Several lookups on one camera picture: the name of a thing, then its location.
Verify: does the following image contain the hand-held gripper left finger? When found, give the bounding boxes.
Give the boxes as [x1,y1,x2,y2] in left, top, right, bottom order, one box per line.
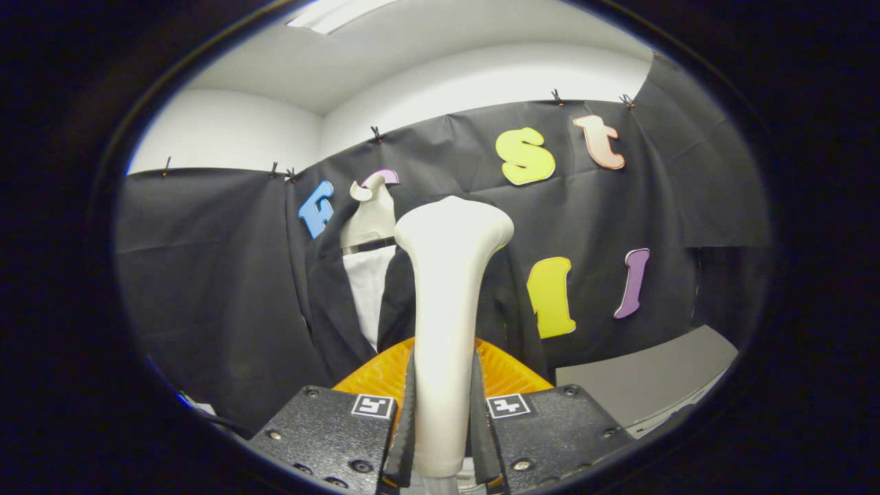
[246,337,419,495]

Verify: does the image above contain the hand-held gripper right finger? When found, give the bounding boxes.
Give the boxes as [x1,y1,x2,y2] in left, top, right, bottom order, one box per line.
[470,337,637,494]

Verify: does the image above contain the black suit jacket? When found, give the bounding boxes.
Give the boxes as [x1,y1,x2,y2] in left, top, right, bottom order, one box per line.
[305,184,551,386]

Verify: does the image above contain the white shirt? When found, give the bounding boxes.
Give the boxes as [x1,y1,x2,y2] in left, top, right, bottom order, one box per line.
[342,244,397,351]

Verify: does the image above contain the white garment steamer head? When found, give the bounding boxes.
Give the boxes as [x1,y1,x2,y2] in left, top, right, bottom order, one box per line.
[393,196,515,479]

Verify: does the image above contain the grey cabinet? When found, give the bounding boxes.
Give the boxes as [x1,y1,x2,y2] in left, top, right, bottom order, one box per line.
[555,324,740,439]

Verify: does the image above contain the black backdrop cloth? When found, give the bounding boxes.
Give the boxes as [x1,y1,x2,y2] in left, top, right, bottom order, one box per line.
[113,52,772,434]

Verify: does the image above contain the cream plastic hanger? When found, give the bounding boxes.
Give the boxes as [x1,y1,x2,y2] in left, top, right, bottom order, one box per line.
[339,173,398,254]

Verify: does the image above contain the ceiling light panel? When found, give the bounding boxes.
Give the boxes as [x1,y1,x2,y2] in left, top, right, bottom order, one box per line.
[285,0,399,35]

